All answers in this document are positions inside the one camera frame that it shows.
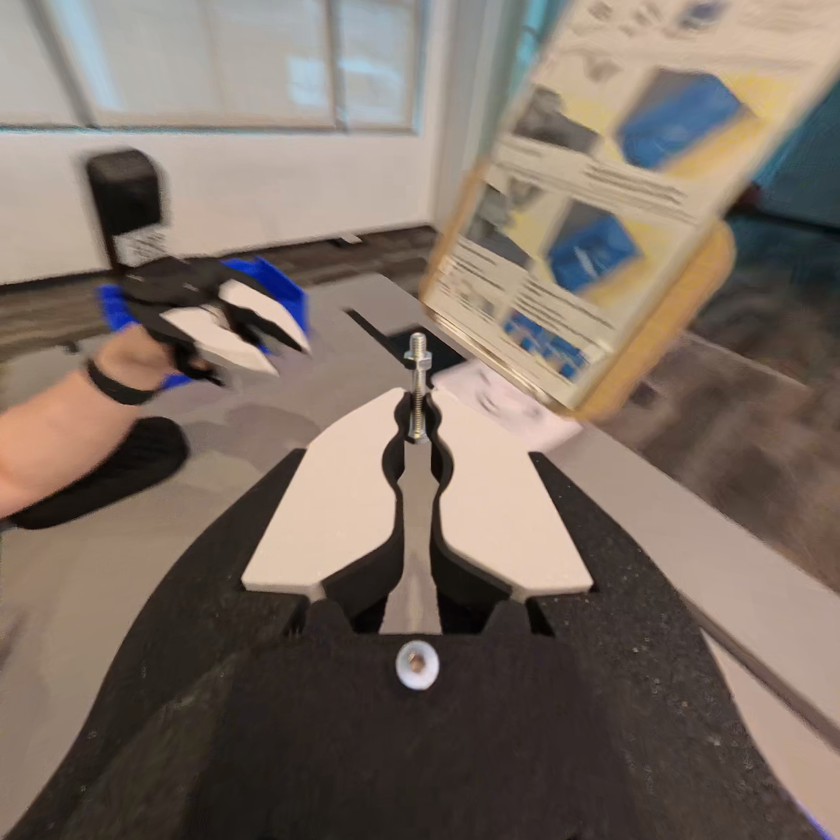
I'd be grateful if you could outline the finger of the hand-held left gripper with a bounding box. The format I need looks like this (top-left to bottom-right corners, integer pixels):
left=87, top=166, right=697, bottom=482
left=161, top=306, right=281, bottom=377
left=220, top=279, right=312, bottom=353

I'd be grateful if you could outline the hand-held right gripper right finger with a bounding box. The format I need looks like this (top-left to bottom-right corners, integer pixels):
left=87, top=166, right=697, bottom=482
left=425, top=389, right=595, bottom=635

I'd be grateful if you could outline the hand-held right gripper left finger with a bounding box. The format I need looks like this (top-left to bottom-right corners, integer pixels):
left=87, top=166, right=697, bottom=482
left=240, top=387, right=410, bottom=634

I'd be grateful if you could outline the blue bin with divider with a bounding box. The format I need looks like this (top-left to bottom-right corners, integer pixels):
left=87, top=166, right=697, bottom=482
left=97, top=256, right=309, bottom=392

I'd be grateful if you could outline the silver bolt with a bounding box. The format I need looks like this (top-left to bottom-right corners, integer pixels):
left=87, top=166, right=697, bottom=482
left=407, top=331, right=431, bottom=445

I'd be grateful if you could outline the person's left forearm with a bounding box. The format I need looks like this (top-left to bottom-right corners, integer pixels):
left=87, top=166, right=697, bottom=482
left=0, top=377, right=132, bottom=519

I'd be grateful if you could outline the grey desk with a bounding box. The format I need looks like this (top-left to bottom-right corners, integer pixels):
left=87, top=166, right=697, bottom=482
left=0, top=272, right=840, bottom=840

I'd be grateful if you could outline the person's left hand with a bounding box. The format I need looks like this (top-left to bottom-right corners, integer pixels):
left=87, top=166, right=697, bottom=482
left=97, top=325, right=212, bottom=389

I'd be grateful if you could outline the black wristband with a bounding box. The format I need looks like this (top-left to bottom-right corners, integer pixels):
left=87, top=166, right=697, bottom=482
left=84, top=357, right=160, bottom=406

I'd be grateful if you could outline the white framed window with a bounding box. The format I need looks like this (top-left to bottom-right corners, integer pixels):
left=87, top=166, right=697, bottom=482
left=39, top=0, right=422, bottom=137

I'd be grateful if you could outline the printed instruction sheet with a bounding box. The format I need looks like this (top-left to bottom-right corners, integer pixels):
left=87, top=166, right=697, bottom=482
left=423, top=0, right=840, bottom=408

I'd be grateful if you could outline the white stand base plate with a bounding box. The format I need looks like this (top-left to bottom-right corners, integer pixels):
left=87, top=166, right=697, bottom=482
left=430, top=361, right=583, bottom=455

